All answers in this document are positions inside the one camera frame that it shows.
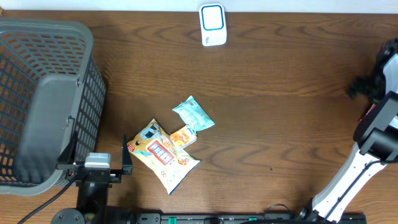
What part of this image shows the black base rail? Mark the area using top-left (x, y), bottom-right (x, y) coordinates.
top-left (133, 212), bottom-right (368, 224)

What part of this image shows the grey plastic shopping basket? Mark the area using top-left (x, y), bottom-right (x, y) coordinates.
top-left (1, 17), bottom-right (106, 196)

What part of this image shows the red orange snack bar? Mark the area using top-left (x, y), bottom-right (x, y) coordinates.
top-left (359, 104), bottom-right (377, 123)

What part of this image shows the small orange snack packet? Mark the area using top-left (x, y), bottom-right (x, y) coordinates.
top-left (170, 125), bottom-right (197, 149)

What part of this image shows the large yellow snack bag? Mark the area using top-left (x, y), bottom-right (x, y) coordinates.
top-left (127, 119), bottom-right (200, 195)

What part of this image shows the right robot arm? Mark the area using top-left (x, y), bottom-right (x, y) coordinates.
top-left (295, 39), bottom-right (397, 223)

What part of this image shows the white barcode scanner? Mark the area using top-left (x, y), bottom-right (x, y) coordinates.
top-left (199, 3), bottom-right (228, 47)

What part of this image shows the light teal snack packet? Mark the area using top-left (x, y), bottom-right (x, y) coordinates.
top-left (173, 95), bottom-right (215, 132)

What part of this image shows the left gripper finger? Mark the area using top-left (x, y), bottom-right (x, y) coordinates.
top-left (122, 135), bottom-right (133, 170)
top-left (57, 131), bottom-right (78, 165)

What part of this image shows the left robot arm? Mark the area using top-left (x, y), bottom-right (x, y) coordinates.
top-left (51, 132), bottom-right (136, 224)

